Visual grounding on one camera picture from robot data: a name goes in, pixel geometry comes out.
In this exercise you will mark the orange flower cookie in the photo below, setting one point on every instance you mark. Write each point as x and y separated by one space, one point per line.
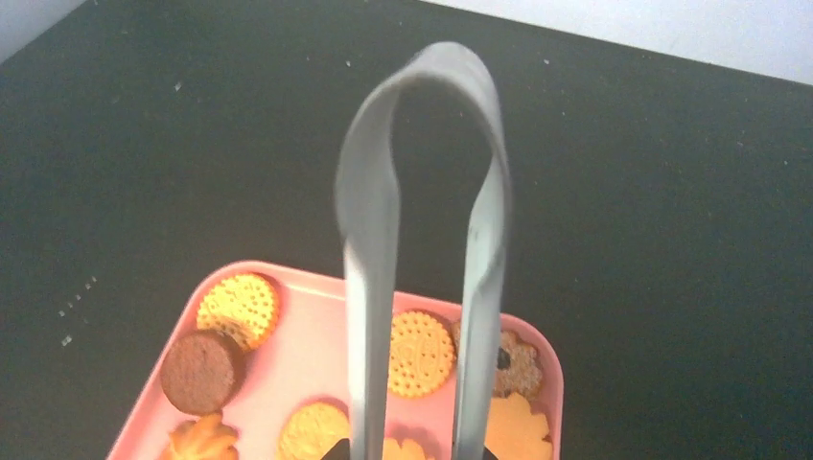
407 449
515 432

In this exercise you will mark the dark chocolate round cookie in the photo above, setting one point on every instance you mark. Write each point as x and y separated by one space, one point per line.
202 372

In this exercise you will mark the pink cookie tray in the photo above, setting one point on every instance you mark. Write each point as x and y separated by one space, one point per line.
305 359

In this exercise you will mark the dotted cracker beside chocolate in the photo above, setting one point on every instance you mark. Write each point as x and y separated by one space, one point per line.
245 307

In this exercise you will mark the plain round orange cookie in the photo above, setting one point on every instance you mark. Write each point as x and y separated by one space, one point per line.
311 431

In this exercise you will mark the round orange cracker cookie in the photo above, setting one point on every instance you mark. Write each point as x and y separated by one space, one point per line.
421 356

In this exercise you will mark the metal serving tongs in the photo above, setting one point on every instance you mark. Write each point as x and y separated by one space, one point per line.
368 206

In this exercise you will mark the brown flower jam cookie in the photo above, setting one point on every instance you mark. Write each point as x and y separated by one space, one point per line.
518 369

